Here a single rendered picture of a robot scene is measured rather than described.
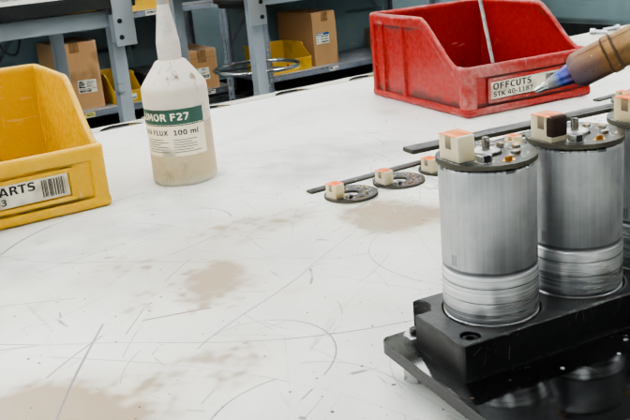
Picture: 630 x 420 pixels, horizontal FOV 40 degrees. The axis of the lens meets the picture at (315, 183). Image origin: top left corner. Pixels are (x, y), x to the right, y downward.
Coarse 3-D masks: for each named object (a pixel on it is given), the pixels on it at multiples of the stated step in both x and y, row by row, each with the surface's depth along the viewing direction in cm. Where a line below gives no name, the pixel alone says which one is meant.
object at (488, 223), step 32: (448, 192) 21; (480, 192) 20; (512, 192) 20; (448, 224) 21; (480, 224) 20; (512, 224) 20; (448, 256) 21; (480, 256) 21; (512, 256) 21; (448, 288) 22; (480, 288) 21; (512, 288) 21; (480, 320) 21; (512, 320) 21
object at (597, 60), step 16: (624, 32) 18; (592, 48) 18; (608, 48) 18; (624, 48) 18; (576, 64) 19; (592, 64) 18; (608, 64) 18; (624, 64) 18; (576, 80) 19; (592, 80) 19
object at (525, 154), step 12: (480, 144) 22; (492, 144) 22; (504, 144) 22; (516, 144) 21; (528, 144) 22; (480, 156) 20; (504, 156) 21; (516, 156) 21; (528, 156) 21; (456, 168) 20; (468, 168) 20; (480, 168) 20; (492, 168) 20; (504, 168) 20
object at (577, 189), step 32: (544, 160) 22; (576, 160) 21; (608, 160) 21; (544, 192) 22; (576, 192) 21; (608, 192) 22; (544, 224) 22; (576, 224) 22; (608, 224) 22; (544, 256) 22; (576, 256) 22; (608, 256) 22; (544, 288) 23; (576, 288) 22; (608, 288) 22
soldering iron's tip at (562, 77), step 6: (564, 66) 19; (558, 72) 19; (564, 72) 19; (552, 78) 19; (558, 78) 19; (564, 78) 19; (570, 78) 19; (540, 84) 19; (546, 84) 19; (552, 84) 19; (558, 84) 19; (564, 84) 19; (534, 90) 19; (540, 90) 19; (546, 90) 19
